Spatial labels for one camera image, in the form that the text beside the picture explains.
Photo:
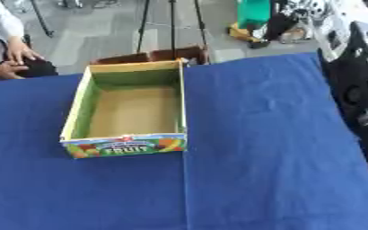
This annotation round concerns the tan cardboard box green inside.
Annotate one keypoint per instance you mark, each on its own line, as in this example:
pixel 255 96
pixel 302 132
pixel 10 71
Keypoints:
pixel 134 110

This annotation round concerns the brown cardboard box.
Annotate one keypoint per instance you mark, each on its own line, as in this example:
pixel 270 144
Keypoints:
pixel 161 54

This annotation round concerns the black tripod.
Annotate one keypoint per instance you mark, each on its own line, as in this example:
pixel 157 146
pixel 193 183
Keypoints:
pixel 172 24

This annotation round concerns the yellow object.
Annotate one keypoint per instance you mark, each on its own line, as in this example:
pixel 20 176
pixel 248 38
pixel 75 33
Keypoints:
pixel 239 32

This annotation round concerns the green bag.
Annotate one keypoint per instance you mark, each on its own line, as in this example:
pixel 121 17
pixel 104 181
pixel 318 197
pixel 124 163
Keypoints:
pixel 253 12

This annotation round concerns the black object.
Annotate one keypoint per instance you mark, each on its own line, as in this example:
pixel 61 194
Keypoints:
pixel 40 68

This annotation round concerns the black tripod leg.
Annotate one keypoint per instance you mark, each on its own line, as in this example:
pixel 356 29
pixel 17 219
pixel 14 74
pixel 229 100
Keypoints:
pixel 41 21

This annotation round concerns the person's hand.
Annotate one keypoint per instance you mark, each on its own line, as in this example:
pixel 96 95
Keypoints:
pixel 20 51
pixel 1 71

